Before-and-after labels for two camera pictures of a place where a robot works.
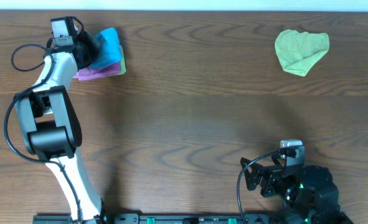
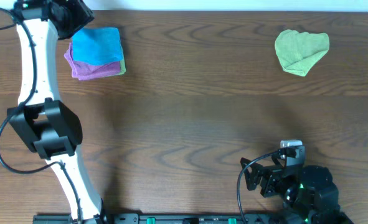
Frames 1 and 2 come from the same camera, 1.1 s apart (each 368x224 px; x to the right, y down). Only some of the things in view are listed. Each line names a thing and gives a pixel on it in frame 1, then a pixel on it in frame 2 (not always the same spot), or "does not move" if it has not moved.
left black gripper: [88, 50] -> [76, 14]
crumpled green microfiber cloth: [298, 52] does not move
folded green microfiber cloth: [122, 65] does not move
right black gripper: [271, 174] does not move
